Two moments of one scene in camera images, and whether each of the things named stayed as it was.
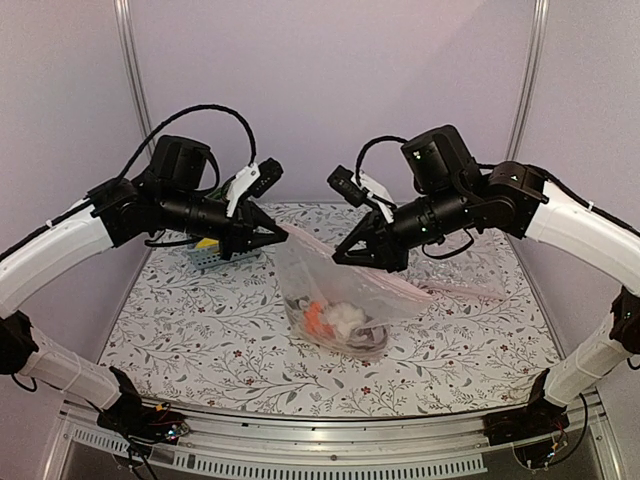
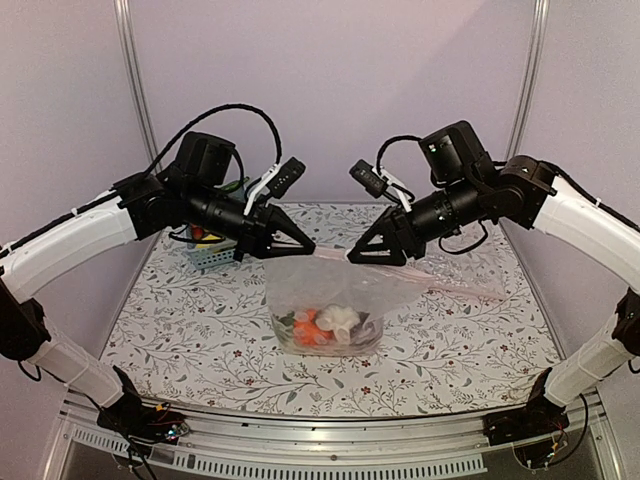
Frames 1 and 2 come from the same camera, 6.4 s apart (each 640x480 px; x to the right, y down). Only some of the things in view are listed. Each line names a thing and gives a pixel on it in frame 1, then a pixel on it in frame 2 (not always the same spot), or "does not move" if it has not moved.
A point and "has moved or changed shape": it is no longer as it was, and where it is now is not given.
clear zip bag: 339,307 has moved or changed shape
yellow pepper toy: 207,242 does not move
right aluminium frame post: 530,79 does not move
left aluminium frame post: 135,71 does not move
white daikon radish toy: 296,307 to 285,327
